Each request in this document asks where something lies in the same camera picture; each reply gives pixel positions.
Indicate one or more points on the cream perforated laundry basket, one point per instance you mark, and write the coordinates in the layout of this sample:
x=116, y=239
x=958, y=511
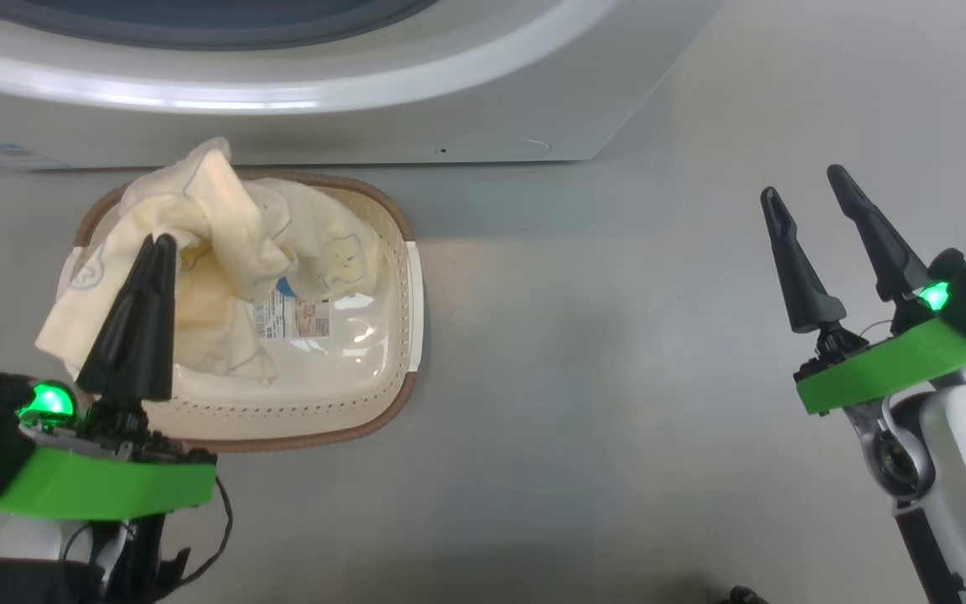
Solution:
x=349, y=386

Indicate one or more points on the white front-load washing machine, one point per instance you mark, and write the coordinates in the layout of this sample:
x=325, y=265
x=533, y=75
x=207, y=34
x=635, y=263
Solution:
x=366, y=126

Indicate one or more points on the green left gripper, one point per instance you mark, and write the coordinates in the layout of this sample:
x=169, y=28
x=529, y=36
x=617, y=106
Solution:
x=106, y=482

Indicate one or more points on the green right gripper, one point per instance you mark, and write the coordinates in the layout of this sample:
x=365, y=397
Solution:
x=894, y=369

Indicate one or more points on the basket bottom product label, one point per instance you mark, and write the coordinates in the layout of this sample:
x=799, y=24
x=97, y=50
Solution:
x=294, y=319

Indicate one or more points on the round filter access cover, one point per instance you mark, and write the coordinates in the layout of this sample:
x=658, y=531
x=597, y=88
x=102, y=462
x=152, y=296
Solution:
x=533, y=144

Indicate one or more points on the yellow cream printed baby garment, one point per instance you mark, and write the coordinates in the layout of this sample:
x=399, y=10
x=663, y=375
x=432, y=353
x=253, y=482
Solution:
x=231, y=226

